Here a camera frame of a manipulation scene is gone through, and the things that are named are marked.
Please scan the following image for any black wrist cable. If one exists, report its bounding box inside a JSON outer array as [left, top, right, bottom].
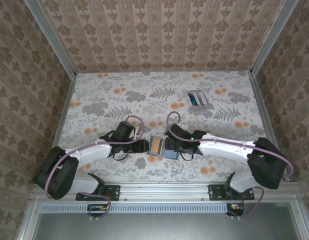
[[111, 151, 130, 161], [180, 151, 195, 161]]

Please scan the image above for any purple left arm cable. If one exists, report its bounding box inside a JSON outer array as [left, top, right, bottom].
[[45, 115, 147, 222]]

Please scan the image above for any silver plastic card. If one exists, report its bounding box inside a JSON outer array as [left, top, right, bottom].
[[197, 90, 208, 105]]

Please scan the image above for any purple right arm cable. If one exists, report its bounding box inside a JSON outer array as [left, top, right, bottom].
[[166, 111, 295, 222]]

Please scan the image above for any clear acrylic card box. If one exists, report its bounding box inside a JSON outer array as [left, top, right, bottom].
[[186, 89, 212, 110]]

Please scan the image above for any aluminium side rail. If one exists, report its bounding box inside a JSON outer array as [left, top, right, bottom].
[[41, 73, 78, 183], [249, 72, 292, 182]]

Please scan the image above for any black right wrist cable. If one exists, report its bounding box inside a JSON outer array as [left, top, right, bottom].
[[180, 151, 195, 161]]

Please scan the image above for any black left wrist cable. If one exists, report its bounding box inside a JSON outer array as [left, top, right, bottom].
[[111, 151, 130, 161]]

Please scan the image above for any grey metal sheet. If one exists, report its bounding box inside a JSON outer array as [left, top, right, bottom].
[[16, 201, 309, 240]]

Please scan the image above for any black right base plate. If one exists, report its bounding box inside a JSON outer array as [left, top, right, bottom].
[[208, 184, 255, 202]]

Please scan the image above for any floral table mat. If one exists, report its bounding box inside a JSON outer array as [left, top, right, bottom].
[[47, 71, 282, 183]]

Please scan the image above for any aluminium frame post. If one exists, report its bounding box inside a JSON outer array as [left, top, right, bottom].
[[23, 0, 78, 78], [249, 0, 300, 76]]

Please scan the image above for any slotted grey cable duct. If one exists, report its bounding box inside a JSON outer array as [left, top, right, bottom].
[[40, 202, 245, 214]]

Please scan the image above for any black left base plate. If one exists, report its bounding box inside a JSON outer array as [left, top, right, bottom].
[[76, 184, 121, 202]]

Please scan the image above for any gold plastic card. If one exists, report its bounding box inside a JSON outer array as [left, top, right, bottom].
[[149, 136, 166, 156]]

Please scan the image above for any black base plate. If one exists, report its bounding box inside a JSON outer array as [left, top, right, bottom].
[[76, 184, 121, 202], [208, 184, 255, 202]]

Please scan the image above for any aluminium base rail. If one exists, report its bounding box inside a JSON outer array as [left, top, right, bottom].
[[31, 181, 302, 202]]

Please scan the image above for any teal leather card holder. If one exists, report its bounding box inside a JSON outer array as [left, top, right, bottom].
[[147, 136, 181, 161]]

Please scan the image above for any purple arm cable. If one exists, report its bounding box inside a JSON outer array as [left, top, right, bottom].
[[166, 111, 295, 222], [45, 115, 147, 222]]

